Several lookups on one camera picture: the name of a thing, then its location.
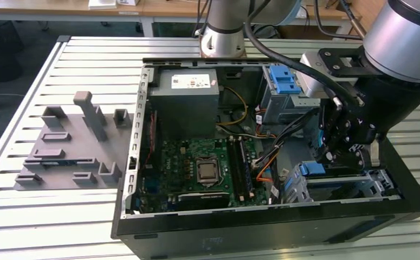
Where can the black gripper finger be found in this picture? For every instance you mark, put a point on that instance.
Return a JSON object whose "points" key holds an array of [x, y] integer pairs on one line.
{"points": [[333, 130], [358, 158]]}

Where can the hard disk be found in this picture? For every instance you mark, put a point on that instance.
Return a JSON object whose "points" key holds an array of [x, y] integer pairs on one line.
{"points": [[313, 168]]}

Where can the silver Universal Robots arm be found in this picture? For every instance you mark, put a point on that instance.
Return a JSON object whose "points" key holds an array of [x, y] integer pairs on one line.
{"points": [[225, 40]]}

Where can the metal disk bay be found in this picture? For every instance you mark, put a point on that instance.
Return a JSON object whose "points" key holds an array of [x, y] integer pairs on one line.
{"points": [[340, 178]]}

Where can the metal optical drive cage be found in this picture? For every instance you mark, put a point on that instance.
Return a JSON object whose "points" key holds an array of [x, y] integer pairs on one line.
{"points": [[278, 108]]}

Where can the blue plastic drive latch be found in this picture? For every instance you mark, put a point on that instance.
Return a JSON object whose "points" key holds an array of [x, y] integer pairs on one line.
{"points": [[284, 81]]}

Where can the black RAM slot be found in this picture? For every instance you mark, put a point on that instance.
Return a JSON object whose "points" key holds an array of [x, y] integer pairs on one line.
{"points": [[236, 168]]}

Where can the silver CPU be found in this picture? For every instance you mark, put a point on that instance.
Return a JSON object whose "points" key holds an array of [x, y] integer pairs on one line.
{"points": [[208, 172]]}

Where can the grey power supply unit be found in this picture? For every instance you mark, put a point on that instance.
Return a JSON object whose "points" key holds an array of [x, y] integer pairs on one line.
{"points": [[185, 113]]}

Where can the black PC case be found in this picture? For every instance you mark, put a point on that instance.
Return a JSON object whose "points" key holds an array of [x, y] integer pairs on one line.
{"points": [[232, 233]]}

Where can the black graphics card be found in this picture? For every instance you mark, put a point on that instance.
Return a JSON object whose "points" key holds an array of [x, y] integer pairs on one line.
{"points": [[202, 201]]}

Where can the green motherboard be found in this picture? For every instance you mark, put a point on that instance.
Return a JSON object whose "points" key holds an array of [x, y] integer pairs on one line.
{"points": [[174, 151]]}

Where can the grey parts rack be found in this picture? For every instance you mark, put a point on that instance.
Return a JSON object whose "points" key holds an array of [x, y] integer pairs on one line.
{"points": [[77, 151]]}

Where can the small white labelled box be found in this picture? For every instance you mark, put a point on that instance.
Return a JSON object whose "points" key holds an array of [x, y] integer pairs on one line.
{"points": [[127, 2]]}

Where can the dark RAM stick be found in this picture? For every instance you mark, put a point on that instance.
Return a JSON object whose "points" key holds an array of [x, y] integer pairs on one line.
{"points": [[65, 163]]}

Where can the white flat box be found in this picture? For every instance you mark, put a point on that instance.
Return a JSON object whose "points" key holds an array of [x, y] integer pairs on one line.
{"points": [[103, 4]]}

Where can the black mesh waste bin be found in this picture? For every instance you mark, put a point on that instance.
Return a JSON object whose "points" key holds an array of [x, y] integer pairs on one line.
{"points": [[1, 48]]}

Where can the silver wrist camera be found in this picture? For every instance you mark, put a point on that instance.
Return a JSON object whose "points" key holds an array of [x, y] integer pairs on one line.
{"points": [[316, 81]]}

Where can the black camera bracket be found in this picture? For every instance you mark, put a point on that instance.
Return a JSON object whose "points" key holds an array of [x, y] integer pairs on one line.
{"points": [[328, 58]]}

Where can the wooden desk white frame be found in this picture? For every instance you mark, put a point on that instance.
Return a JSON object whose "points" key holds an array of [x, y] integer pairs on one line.
{"points": [[69, 10], [332, 15]]}

